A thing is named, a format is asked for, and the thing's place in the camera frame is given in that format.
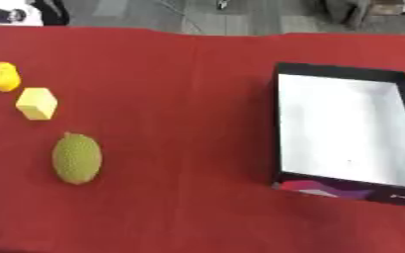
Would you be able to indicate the green spiky toy fruit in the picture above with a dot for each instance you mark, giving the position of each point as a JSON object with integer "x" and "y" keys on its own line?
{"x": 77, "y": 158}

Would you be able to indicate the orange yellow toy fruit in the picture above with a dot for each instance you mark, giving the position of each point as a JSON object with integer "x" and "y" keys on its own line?
{"x": 1, "y": 76}

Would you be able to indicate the black box with white inside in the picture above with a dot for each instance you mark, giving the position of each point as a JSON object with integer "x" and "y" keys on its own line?
{"x": 344, "y": 131}

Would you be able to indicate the pale yellow block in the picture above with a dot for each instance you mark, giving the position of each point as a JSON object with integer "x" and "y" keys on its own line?
{"x": 37, "y": 104}

